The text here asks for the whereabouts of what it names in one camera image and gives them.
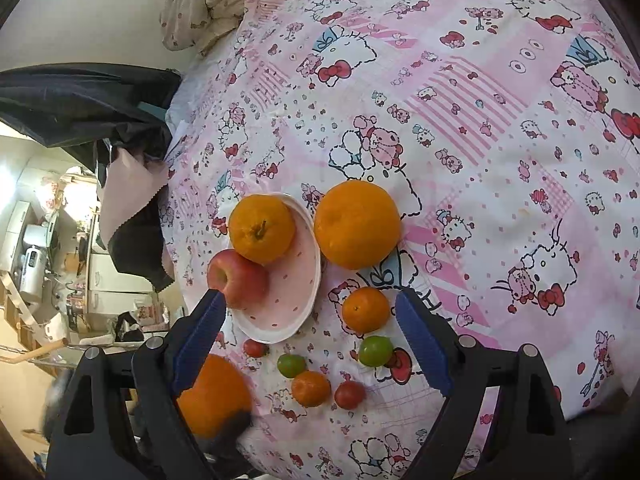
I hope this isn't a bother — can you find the pink cloth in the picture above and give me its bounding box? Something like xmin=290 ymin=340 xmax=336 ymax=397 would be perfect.
xmin=97 ymin=147 xmax=171 ymax=251

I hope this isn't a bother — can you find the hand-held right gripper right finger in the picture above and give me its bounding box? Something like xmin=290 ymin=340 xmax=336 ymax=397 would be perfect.
xmin=395 ymin=287 xmax=576 ymax=480

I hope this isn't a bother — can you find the red apple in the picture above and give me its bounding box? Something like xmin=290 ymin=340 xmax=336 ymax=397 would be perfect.
xmin=207 ymin=249 xmax=271 ymax=311

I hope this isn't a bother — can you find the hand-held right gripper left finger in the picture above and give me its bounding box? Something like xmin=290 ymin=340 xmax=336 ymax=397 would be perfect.
xmin=45 ymin=287 xmax=251 ymax=480

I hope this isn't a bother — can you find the large orange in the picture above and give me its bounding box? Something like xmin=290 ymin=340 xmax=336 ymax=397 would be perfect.
xmin=313 ymin=180 xmax=402 ymax=271
xmin=175 ymin=354 xmax=253 ymax=438

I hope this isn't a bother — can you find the pink cartoon printed blanket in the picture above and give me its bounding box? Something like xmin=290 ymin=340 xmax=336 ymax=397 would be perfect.
xmin=157 ymin=0 xmax=640 ymax=480

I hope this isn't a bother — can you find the white bowl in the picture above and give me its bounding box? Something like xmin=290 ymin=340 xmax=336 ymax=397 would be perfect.
xmin=220 ymin=192 xmax=322 ymax=345

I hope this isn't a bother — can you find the white appliance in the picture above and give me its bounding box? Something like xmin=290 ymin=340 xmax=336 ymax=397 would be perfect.
xmin=10 ymin=245 xmax=48 ymax=301

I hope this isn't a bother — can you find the orange with stem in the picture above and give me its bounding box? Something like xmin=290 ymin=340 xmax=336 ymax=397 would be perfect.
xmin=228 ymin=194 xmax=297 ymax=266

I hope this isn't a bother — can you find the beige floral quilt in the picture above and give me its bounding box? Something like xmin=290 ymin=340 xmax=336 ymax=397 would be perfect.
xmin=159 ymin=0 xmax=251 ymax=56

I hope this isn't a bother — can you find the white cabinet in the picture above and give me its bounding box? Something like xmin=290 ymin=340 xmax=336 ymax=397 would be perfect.
xmin=85 ymin=250 xmax=161 ymax=316

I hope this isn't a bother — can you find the dark cloth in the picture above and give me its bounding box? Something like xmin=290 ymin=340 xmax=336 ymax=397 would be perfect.
xmin=0 ymin=62 xmax=183 ymax=293

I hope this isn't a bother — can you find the green round fruit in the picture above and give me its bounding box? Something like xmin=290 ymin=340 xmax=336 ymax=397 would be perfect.
xmin=358 ymin=335 xmax=395 ymax=367
xmin=277 ymin=353 xmax=307 ymax=379

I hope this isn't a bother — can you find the small mandarin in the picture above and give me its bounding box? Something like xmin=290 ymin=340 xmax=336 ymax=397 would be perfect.
xmin=341 ymin=286 xmax=390 ymax=335
xmin=291 ymin=370 xmax=332 ymax=408

